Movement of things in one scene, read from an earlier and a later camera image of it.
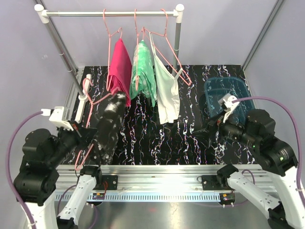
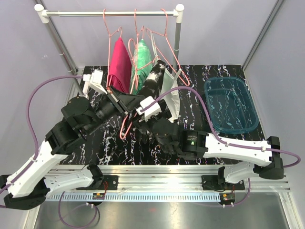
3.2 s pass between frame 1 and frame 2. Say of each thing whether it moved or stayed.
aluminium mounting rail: stayed
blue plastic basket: stayed
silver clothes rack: stayed
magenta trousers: stayed
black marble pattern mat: stayed
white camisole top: stayed
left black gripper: moved
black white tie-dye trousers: moved
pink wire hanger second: stayed
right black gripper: moved
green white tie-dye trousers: stayed
